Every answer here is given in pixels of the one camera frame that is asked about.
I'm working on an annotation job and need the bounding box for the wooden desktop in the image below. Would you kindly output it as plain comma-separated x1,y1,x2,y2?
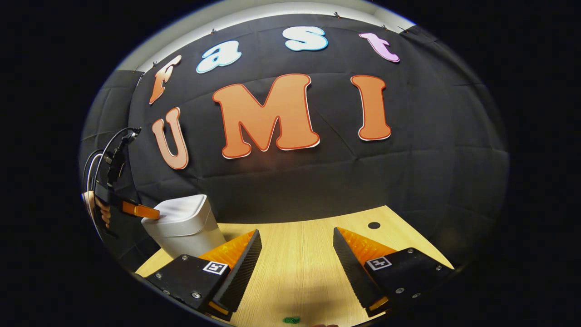
135,205,455,327

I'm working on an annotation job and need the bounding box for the black backdrop cloth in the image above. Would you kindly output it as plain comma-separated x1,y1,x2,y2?
79,14,510,273

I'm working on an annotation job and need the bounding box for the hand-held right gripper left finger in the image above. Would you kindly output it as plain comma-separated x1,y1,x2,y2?
144,229,263,322

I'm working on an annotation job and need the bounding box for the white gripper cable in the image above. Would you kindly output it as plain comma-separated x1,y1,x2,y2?
83,150,106,193

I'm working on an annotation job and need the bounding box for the white desktop garbage bin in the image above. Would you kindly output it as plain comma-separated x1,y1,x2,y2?
141,194,226,259

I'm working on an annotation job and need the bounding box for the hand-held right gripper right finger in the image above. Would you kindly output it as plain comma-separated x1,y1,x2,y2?
333,227,454,317

